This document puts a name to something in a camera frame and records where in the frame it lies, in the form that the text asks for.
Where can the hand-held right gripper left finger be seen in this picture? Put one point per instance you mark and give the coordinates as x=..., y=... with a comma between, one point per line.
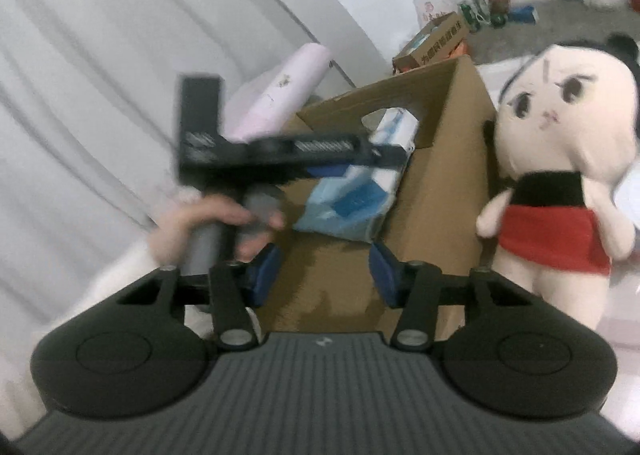
x=260, y=275

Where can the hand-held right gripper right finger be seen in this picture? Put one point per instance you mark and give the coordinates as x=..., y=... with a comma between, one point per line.
x=382, y=275

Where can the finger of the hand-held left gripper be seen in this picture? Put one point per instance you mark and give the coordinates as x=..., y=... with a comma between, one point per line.
x=387, y=157

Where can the blue and white plastic packet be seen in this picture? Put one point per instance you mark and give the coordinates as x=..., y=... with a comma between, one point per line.
x=350, y=205

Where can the large cardboard box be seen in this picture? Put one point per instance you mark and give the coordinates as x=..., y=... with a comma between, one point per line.
x=440, y=195

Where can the person's left hand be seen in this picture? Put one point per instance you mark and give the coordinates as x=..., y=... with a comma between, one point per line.
x=180, y=230

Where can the light blue tissue box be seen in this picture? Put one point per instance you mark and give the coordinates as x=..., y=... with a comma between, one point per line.
x=395, y=130

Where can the pink balloon-print folding table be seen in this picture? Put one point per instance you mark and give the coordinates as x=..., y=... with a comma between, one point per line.
x=280, y=85

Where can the small printed cardboard box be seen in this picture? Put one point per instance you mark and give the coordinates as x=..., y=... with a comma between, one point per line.
x=440, y=42

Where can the white curtain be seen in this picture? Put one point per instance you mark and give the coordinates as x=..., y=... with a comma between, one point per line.
x=100, y=60

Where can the white plastic bag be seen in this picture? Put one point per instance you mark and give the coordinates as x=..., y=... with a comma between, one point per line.
x=432, y=5

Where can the green can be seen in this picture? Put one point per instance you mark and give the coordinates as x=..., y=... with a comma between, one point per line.
x=469, y=15

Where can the big-head doll in red skirt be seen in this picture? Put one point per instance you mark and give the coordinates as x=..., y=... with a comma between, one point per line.
x=550, y=100

